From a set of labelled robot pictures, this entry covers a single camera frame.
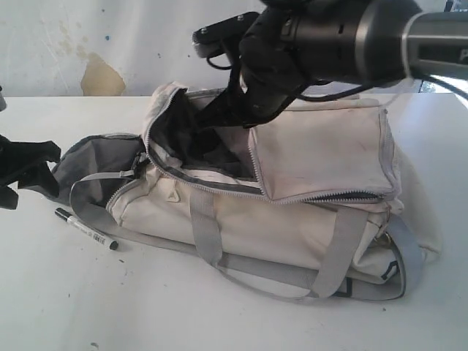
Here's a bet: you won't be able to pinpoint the white marker black cap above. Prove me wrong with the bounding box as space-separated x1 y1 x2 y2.
54 208 119 251

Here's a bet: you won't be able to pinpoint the white duffel bag grey straps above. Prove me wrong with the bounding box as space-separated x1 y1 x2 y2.
50 82 445 303

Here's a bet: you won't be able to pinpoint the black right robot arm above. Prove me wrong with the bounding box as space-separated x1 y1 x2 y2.
192 1 467 129

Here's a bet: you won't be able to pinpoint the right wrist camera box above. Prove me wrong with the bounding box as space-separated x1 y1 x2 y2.
192 12 260 59

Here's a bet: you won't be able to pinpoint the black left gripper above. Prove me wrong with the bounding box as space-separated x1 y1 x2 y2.
1 135 61 210

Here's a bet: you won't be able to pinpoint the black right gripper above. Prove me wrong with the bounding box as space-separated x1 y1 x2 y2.
197 7 306 128

